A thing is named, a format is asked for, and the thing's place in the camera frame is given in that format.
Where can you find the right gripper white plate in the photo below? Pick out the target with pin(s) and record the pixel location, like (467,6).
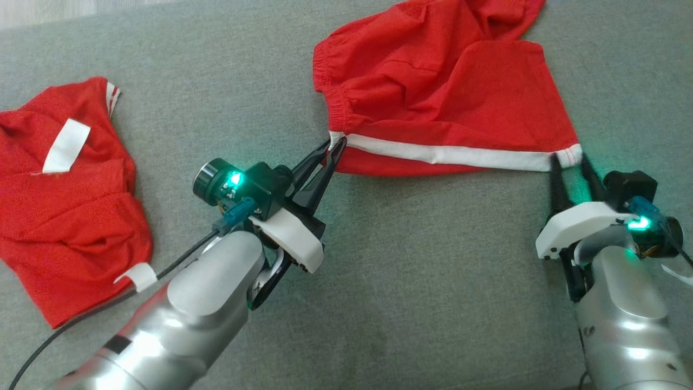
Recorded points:
(579,227)

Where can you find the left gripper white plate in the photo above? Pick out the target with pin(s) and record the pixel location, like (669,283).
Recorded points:
(292,238)

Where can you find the red shorts with white trim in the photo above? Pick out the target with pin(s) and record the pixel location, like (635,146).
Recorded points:
(444,86)

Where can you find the red basketball jersey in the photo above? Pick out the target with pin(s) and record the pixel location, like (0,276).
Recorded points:
(65,216)

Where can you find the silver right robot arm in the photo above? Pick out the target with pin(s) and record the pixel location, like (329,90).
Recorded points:
(628,325)

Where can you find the grey fabric sofa seat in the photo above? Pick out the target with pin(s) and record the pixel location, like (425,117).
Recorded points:
(411,281)

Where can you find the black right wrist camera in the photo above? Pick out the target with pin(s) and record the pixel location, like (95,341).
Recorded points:
(639,189)

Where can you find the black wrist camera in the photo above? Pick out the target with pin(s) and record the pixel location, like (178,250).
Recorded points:
(243,184)
(639,189)

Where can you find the blue right camera connector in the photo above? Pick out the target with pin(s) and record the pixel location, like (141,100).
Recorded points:
(644,208)

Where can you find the blue camera connector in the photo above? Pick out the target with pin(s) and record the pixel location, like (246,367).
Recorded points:
(644,208)
(234,215)

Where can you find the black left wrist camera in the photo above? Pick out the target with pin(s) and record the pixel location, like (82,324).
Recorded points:
(243,184)

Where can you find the blue left camera connector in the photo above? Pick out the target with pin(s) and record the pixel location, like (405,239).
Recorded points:
(234,215)

